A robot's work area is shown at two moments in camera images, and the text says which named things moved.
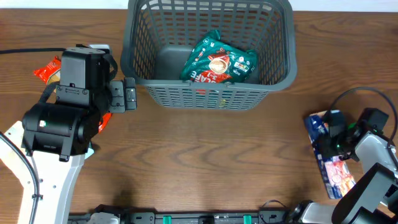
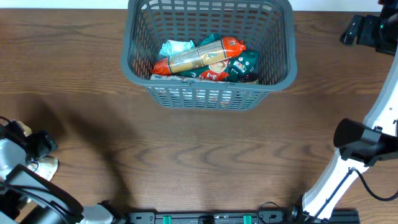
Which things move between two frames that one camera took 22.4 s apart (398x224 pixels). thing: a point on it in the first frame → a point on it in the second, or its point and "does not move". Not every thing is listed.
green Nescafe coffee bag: (211, 60) does not move
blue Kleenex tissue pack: (337, 173) → (181, 78)
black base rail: (109, 214) does not move
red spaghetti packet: (51, 73) → (210, 52)
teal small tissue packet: (89, 152) → (171, 47)
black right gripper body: (333, 125) → (363, 30)
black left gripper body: (123, 95) → (38, 145)
